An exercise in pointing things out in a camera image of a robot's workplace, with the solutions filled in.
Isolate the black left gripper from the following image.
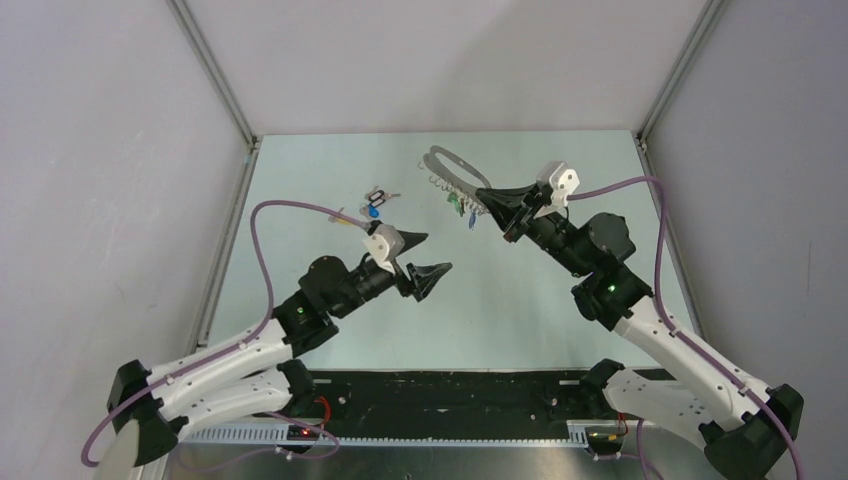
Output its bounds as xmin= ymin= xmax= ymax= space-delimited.
xmin=332 ymin=230 xmax=452 ymax=319

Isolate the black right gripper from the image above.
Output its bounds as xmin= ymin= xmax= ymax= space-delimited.
xmin=476 ymin=181 xmax=592 ymax=279

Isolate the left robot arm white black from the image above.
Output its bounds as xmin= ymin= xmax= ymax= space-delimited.
xmin=107 ymin=231 xmax=452 ymax=467

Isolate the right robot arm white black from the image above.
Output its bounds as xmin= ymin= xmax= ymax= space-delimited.
xmin=476 ymin=184 xmax=805 ymax=479

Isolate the blue tagged key on table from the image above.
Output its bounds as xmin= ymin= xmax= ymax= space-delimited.
xmin=359 ymin=204 xmax=380 ymax=222

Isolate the black tagged key on table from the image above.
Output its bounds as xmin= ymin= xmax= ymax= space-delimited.
xmin=364 ymin=186 xmax=400 ymax=207

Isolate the yellow tagged key on table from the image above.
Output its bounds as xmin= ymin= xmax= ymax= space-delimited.
xmin=328 ymin=207 xmax=353 ymax=226

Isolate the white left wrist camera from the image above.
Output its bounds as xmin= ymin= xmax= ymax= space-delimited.
xmin=363 ymin=222 xmax=406 ymax=275

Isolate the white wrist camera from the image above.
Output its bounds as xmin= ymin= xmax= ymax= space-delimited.
xmin=363 ymin=222 xmax=406 ymax=275
xmin=534 ymin=161 xmax=580 ymax=219

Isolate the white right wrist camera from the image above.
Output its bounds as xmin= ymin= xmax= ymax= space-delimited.
xmin=534 ymin=161 xmax=580 ymax=219

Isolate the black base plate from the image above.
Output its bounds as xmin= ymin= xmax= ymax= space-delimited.
xmin=282 ymin=370 xmax=620 ymax=442

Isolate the aluminium frame rail front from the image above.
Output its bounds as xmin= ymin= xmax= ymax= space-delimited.
xmin=152 ymin=377 xmax=753 ymax=452

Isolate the left aluminium corner post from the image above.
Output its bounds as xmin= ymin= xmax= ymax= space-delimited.
xmin=166 ymin=0 xmax=257 ymax=152

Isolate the aluminium corner post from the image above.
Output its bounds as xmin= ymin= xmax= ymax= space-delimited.
xmin=635 ymin=0 xmax=730 ymax=152
xmin=166 ymin=0 xmax=257 ymax=152

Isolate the right aluminium corner post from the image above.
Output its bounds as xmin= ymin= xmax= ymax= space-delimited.
xmin=635 ymin=0 xmax=730 ymax=152

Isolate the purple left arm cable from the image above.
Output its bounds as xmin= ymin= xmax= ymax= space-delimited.
xmin=80 ymin=199 xmax=372 ymax=468

